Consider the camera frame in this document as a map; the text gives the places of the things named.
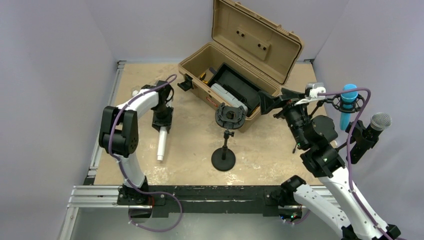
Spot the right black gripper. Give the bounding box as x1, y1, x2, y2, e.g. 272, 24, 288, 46
257, 87, 309, 147

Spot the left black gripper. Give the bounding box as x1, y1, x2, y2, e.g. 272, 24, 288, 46
152, 104, 173, 133

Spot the white microphone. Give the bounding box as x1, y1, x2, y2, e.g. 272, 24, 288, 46
157, 126, 168, 161

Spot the black round-base mic stand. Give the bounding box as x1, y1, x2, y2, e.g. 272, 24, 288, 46
211, 103, 247, 172

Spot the black tripod shock-mount stand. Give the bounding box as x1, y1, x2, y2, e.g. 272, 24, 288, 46
309, 94, 366, 133

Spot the blue microphone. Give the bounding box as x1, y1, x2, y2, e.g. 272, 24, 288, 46
339, 83, 358, 131

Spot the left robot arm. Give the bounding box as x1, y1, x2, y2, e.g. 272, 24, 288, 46
98, 81, 174, 205

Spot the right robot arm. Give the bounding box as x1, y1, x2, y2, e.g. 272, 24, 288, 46
258, 83, 401, 240

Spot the black round-base clip stand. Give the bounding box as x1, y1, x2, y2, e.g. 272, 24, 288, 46
331, 119, 369, 150

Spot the black silver-grille microphone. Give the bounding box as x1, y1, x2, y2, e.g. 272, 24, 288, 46
348, 112, 392, 164

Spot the grey case in toolbox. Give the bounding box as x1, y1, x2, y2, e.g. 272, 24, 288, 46
210, 83, 248, 115

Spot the tan plastic toolbox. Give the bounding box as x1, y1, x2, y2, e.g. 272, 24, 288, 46
177, 0, 305, 133

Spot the black toolbox tray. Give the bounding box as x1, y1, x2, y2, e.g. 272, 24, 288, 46
207, 63, 262, 117

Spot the yellow tool in toolbox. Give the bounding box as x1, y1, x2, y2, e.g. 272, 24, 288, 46
199, 67, 217, 85

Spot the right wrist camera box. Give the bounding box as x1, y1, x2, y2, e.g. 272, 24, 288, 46
294, 82, 326, 106

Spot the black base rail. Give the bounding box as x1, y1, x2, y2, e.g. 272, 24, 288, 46
117, 185, 303, 221

